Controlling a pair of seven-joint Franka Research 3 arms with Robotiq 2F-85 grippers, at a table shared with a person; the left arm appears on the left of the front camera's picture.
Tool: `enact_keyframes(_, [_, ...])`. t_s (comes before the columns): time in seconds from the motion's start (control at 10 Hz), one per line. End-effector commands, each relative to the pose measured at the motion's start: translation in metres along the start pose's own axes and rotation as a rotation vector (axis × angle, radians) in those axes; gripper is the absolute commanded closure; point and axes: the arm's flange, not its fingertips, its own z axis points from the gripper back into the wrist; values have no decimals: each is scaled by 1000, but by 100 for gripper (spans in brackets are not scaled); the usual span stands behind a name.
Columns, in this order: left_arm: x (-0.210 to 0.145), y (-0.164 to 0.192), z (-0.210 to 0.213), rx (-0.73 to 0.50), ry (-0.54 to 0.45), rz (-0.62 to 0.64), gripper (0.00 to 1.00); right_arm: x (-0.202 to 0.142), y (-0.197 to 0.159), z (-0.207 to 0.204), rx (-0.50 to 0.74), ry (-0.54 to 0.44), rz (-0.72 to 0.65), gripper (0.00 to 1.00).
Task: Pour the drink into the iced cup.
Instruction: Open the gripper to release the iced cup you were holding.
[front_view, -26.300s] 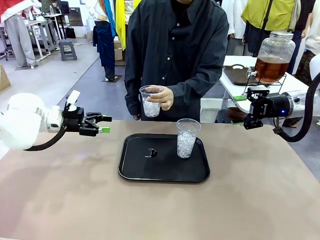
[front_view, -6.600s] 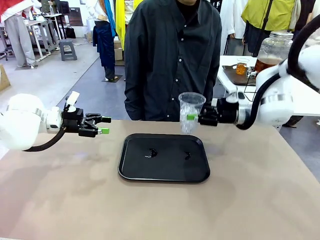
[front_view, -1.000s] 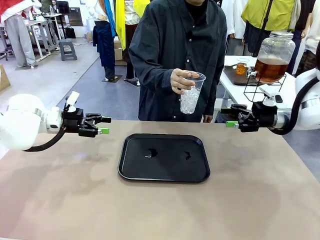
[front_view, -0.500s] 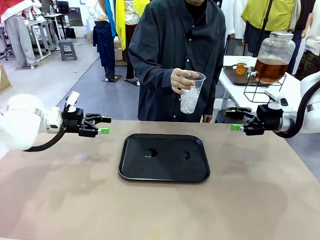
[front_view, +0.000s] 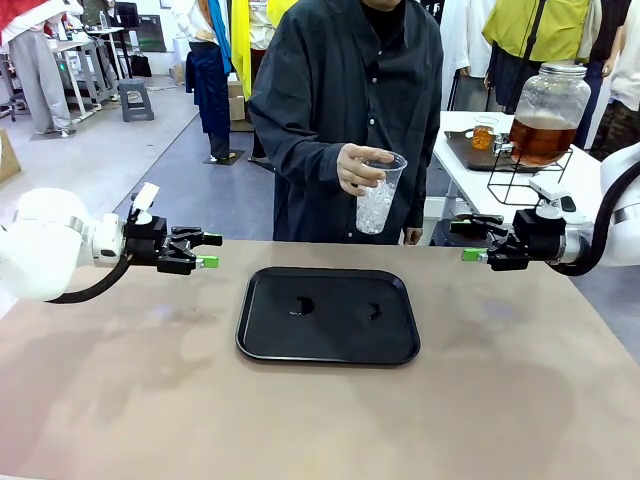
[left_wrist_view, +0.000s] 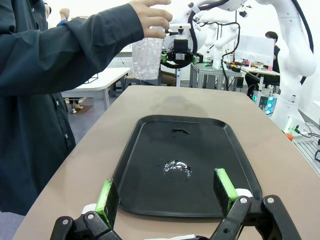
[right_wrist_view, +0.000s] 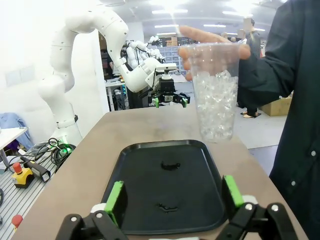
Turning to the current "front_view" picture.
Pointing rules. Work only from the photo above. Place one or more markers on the person's right forearm dark sleeve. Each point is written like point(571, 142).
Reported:
point(300, 155)

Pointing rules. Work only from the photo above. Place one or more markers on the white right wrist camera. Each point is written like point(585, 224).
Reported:
point(550, 192)

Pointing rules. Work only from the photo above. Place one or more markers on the brown serving tray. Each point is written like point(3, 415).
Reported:
point(465, 155)

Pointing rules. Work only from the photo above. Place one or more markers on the mannequin with camouflage trousers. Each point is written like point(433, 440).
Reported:
point(625, 75)

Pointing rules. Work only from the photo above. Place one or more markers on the glass tea dispenser jar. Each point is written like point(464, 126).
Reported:
point(545, 140)

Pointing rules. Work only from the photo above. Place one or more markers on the white side table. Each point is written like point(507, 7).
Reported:
point(470, 190)

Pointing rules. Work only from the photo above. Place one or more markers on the cardboard box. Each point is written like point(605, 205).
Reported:
point(236, 107)

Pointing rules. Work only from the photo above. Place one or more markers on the clear plastic cup with ice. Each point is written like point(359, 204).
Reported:
point(372, 215)

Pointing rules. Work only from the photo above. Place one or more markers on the hanging yellow garment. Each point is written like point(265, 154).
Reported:
point(240, 50)

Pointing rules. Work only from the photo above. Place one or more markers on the hanging white garment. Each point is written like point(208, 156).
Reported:
point(465, 35)

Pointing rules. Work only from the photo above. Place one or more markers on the black plastic serving tray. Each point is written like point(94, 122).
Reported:
point(325, 340)

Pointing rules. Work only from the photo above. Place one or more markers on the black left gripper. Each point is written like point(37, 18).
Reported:
point(145, 245)

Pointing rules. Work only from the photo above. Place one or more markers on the person's left forearm dark sleeve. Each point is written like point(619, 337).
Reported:
point(425, 190)

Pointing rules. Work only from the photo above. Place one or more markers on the mannequin in blue clothing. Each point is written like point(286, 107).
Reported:
point(210, 85)

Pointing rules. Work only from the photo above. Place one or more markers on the grey plastic step stool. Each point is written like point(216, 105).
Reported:
point(135, 107)

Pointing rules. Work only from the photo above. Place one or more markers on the person's right hand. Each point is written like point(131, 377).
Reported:
point(355, 170)

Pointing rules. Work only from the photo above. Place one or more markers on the person's left hand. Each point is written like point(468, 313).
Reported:
point(412, 236)

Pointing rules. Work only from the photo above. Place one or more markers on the black bag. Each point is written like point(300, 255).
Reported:
point(141, 65)

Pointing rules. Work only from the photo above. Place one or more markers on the yellow-green jacket on mannequin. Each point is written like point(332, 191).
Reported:
point(550, 25)

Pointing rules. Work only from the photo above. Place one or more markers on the clear cup with tea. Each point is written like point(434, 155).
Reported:
point(484, 137)

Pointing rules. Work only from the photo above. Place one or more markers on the person in dark shirt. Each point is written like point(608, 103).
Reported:
point(310, 100)

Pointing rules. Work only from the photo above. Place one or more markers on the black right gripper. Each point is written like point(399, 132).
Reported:
point(535, 240)

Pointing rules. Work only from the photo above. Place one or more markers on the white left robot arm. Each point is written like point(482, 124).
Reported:
point(45, 240)

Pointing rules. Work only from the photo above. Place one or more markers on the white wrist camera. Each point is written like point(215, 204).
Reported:
point(550, 192)
point(147, 197)

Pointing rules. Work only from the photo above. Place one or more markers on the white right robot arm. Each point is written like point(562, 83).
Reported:
point(625, 200)

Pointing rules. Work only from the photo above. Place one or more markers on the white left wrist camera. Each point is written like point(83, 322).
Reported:
point(147, 197)

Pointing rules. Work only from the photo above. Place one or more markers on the mannequin with grey trousers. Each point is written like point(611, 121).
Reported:
point(40, 85)

